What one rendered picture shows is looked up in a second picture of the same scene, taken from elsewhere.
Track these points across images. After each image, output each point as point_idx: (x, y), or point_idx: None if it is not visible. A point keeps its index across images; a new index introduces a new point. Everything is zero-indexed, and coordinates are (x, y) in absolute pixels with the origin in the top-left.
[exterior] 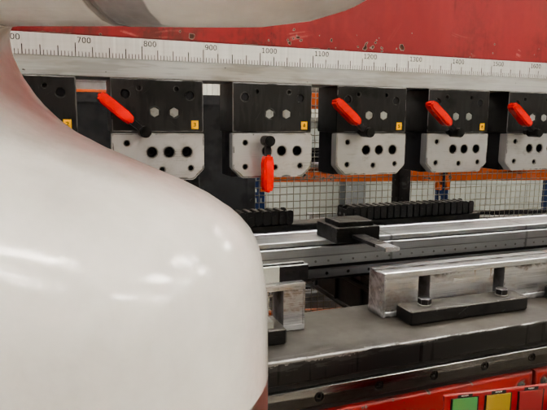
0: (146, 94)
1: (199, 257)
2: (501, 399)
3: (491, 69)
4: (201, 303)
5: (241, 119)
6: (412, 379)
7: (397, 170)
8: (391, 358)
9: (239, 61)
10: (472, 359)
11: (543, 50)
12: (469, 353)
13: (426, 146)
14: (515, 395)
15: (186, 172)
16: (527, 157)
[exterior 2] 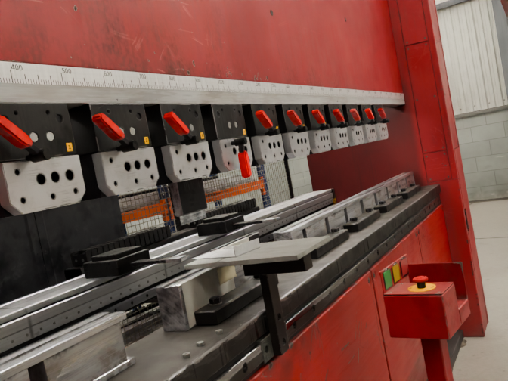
0: (178, 115)
1: None
2: (396, 267)
3: (298, 91)
4: None
5: (219, 129)
6: (339, 286)
7: (283, 157)
8: (330, 274)
9: (211, 89)
10: (352, 267)
11: (311, 78)
12: (351, 263)
13: (289, 140)
14: (399, 264)
15: (205, 171)
16: (322, 144)
